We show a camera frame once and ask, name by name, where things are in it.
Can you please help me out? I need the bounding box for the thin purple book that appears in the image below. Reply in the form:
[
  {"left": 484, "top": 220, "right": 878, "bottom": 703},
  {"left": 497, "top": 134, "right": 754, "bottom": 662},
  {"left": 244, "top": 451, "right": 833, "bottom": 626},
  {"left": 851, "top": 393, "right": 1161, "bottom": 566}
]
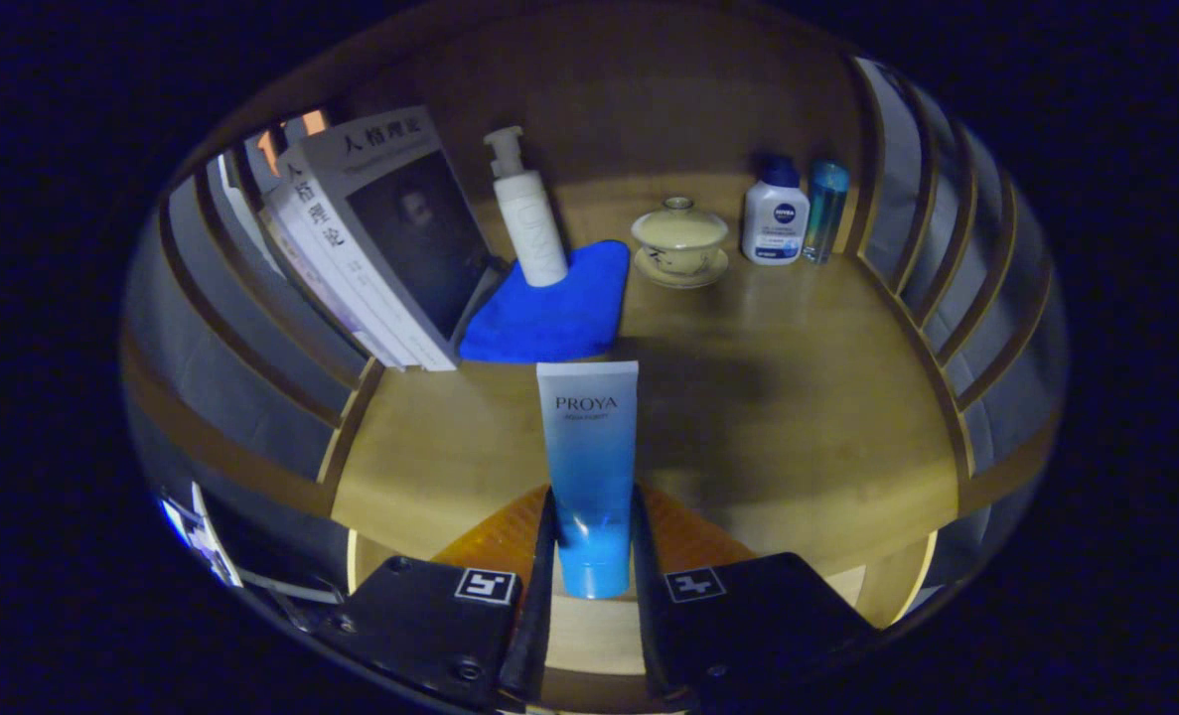
[{"left": 259, "top": 214, "right": 381, "bottom": 363}]

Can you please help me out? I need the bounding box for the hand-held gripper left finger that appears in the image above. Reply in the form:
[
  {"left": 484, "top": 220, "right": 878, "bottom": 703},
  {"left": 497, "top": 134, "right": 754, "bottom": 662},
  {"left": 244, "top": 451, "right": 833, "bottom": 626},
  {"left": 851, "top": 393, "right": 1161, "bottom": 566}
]
[{"left": 326, "top": 487, "right": 558, "bottom": 711}]

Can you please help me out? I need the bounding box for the lidded ceramic teacup with saucer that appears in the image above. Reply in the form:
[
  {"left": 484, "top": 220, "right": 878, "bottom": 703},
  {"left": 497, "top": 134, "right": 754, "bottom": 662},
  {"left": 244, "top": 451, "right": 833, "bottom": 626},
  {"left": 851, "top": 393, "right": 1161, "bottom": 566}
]
[{"left": 631, "top": 197, "right": 731, "bottom": 290}]

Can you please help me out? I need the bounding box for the white pump bottle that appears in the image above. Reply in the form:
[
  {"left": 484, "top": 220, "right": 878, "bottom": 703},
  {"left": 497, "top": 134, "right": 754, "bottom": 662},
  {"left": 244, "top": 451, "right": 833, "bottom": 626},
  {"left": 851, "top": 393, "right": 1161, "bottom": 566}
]
[{"left": 484, "top": 126, "right": 570, "bottom": 288}]

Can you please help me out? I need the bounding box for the blue cloth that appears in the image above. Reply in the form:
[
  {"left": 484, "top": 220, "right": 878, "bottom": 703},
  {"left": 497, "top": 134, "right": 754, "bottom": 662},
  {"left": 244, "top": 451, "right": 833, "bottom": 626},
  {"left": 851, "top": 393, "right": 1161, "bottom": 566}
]
[{"left": 458, "top": 239, "right": 632, "bottom": 364}]

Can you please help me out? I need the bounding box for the wooden cabinet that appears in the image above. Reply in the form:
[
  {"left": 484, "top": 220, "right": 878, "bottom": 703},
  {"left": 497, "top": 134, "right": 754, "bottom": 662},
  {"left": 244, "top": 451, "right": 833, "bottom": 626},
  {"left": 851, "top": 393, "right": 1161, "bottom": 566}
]
[{"left": 122, "top": 0, "right": 1067, "bottom": 696}]

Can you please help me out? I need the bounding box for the slim teal bottle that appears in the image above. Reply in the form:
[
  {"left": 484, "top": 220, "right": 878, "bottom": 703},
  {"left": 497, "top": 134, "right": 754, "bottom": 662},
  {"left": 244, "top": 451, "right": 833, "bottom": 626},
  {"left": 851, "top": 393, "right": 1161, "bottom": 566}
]
[{"left": 803, "top": 159, "right": 850, "bottom": 265}]

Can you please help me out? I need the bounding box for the white lotion bottle blue cap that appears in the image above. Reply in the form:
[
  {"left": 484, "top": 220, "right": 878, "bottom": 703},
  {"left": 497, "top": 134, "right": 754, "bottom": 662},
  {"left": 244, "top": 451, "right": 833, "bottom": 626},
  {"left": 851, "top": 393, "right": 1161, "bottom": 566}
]
[{"left": 741, "top": 154, "right": 811, "bottom": 266}]

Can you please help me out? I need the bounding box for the blue gradient cosmetic tube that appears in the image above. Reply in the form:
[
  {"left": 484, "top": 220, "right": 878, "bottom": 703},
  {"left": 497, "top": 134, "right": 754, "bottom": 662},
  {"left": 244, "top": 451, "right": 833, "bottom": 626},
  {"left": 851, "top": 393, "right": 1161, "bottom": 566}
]
[{"left": 536, "top": 360, "right": 640, "bottom": 600}]

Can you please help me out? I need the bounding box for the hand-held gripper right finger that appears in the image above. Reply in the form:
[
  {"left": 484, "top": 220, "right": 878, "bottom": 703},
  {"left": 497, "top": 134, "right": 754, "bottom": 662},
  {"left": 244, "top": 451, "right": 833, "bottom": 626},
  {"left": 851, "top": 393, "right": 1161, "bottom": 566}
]
[{"left": 632, "top": 485, "right": 878, "bottom": 708}]

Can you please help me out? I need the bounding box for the white book with dark cover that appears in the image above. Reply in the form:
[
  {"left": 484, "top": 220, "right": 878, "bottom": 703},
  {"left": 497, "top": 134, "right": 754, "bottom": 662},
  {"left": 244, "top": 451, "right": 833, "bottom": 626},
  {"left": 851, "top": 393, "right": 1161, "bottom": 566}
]
[{"left": 276, "top": 106, "right": 504, "bottom": 371}]

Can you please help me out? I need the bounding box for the wooden countertop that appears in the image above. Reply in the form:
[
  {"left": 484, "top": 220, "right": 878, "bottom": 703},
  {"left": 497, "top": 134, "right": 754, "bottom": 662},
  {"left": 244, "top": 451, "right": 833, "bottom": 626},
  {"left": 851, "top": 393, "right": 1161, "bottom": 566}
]
[{"left": 331, "top": 174, "right": 959, "bottom": 577}]

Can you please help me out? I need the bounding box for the thin white book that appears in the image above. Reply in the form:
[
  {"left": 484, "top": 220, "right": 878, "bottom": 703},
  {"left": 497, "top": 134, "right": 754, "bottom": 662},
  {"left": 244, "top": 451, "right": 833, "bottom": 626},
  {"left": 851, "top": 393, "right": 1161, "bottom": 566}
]
[{"left": 263, "top": 194, "right": 416, "bottom": 370}]

